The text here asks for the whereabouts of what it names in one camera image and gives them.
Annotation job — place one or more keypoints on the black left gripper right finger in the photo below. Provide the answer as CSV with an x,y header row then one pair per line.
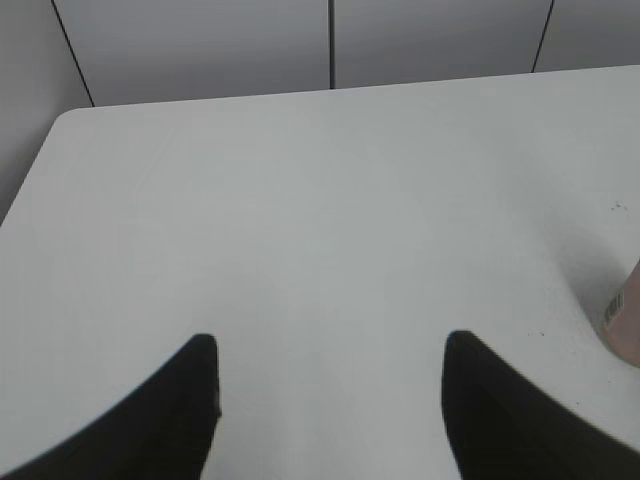
x,y
501,426

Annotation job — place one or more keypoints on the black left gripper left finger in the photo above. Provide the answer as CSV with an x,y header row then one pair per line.
x,y
164,429

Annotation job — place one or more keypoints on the peach oolong tea bottle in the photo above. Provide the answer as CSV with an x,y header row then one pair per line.
x,y
621,321

